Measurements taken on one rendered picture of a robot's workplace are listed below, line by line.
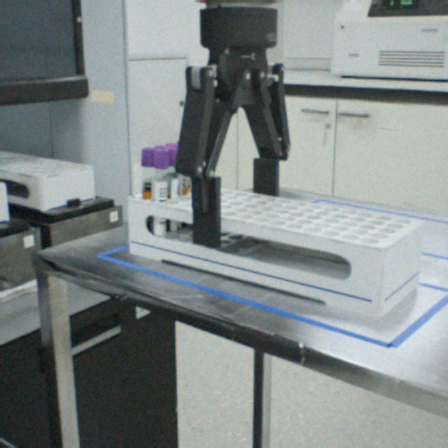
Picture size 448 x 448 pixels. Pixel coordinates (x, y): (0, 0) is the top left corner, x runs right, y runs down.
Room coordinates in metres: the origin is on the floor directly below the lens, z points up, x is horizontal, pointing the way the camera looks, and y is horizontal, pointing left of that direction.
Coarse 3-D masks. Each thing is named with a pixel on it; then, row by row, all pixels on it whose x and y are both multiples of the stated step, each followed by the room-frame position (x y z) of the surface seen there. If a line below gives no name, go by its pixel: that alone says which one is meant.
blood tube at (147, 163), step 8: (144, 152) 0.65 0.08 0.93; (152, 152) 0.65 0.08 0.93; (144, 160) 0.65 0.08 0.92; (152, 160) 0.65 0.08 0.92; (144, 168) 0.65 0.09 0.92; (152, 168) 0.66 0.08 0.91; (144, 176) 0.65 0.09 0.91; (152, 176) 0.66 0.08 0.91; (144, 184) 0.65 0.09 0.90; (152, 184) 0.66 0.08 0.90; (144, 192) 0.65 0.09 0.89; (152, 192) 0.66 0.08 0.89; (152, 216) 0.66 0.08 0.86; (152, 224) 0.66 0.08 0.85
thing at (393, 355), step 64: (64, 256) 0.64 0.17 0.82; (128, 256) 0.64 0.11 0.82; (64, 320) 0.66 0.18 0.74; (192, 320) 0.51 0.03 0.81; (256, 320) 0.48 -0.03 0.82; (320, 320) 0.48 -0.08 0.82; (384, 320) 0.48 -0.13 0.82; (64, 384) 0.65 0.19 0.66; (256, 384) 0.98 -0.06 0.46; (384, 384) 0.39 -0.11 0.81
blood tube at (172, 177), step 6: (168, 150) 0.66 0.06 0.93; (174, 150) 0.66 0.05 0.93; (174, 156) 0.66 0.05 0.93; (174, 162) 0.66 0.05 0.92; (168, 174) 0.66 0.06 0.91; (174, 174) 0.66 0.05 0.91; (168, 180) 0.66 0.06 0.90; (174, 180) 0.66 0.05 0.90; (168, 186) 0.66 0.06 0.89; (174, 186) 0.66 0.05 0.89; (168, 192) 0.66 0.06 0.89; (174, 192) 0.66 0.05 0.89; (168, 198) 0.66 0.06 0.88; (168, 222) 0.66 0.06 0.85; (174, 222) 0.66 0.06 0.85; (168, 228) 0.66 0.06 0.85; (174, 228) 0.66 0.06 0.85
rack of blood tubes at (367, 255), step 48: (240, 192) 0.68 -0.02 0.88; (144, 240) 0.64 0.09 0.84; (192, 240) 0.62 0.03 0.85; (240, 240) 0.63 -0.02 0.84; (288, 240) 0.54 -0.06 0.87; (336, 240) 0.51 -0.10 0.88; (384, 240) 0.51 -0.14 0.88; (288, 288) 0.54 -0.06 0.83; (336, 288) 0.51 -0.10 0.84; (384, 288) 0.49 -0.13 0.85
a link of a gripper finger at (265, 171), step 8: (256, 160) 0.68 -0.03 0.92; (264, 160) 0.67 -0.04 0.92; (272, 160) 0.67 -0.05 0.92; (256, 168) 0.68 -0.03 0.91; (264, 168) 0.67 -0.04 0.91; (272, 168) 0.67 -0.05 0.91; (256, 176) 0.68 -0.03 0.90; (264, 176) 0.67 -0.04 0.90; (272, 176) 0.67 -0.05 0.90; (256, 184) 0.68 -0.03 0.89; (264, 184) 0.67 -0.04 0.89; (272, 184) 0.67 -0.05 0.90; (256, 192) 0.68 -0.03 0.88; (264, 192) 0.67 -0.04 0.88; (272, 192) 0.67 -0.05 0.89
